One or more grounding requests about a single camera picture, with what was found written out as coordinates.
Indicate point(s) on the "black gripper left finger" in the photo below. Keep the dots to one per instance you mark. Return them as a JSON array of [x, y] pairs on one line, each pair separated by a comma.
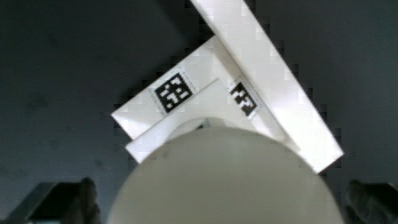
[[59, 204]]

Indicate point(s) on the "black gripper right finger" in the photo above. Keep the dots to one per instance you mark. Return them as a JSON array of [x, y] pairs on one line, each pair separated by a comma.
[[372, 203]]

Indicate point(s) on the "white lamp bulb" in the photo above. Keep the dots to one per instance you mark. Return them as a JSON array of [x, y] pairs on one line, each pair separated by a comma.
[[222, 177]]

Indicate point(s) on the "white lamp base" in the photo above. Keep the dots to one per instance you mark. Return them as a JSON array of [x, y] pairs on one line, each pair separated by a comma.
[[201, 96]]

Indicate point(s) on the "white table border frame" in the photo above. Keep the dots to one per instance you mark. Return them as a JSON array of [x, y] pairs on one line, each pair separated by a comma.
[[238, 31]]

